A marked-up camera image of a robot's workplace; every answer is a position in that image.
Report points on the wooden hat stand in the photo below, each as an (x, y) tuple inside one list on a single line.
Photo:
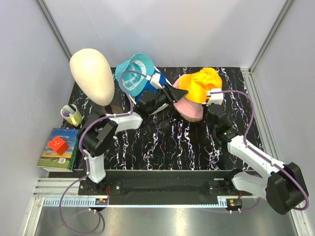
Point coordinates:
[(194, 120)]

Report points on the pink bucket hat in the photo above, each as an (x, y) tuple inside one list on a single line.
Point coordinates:
[(189, 109)]

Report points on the white plastic basket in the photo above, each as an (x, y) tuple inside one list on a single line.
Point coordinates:
[(156, 111)]

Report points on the black marble table mat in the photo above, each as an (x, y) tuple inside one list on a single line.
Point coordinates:
[(169, 142)]

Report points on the cream mannequin head stand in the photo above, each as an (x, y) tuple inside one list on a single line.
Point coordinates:
[(92, 73)]

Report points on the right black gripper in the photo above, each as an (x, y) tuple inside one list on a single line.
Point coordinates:
[(207, 105)]

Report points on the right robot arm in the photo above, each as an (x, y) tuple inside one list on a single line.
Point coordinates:
[(281, 185)]

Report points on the landscape cover book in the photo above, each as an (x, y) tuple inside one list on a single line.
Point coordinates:
[(51, 161)]

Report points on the blue hat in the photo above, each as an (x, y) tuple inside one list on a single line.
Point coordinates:
[(148, 86)]

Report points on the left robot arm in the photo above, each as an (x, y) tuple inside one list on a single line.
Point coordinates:
[(97, 132)]

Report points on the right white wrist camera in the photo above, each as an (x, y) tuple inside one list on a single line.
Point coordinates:
[(216, 96)]

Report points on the right aluminium frame post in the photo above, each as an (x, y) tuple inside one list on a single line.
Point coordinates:
[(272, 32)]

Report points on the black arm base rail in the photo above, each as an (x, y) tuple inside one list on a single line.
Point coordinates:
[(162, 188)]

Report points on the orange bucket hat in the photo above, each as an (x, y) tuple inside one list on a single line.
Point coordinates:
[(199, 83)]

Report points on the red cube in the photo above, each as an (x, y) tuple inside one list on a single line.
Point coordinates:
[(58, 145)]

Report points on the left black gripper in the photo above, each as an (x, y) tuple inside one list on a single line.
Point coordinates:
[(176, 94)]

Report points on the yellow tape cup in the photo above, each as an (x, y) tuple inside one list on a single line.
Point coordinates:
[(71, 114)]

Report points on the left aluminium frame post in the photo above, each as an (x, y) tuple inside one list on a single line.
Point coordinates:
[(53, 27)]

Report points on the aluminium frame post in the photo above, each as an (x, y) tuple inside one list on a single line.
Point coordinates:
[(272, 32), (53, 27)]

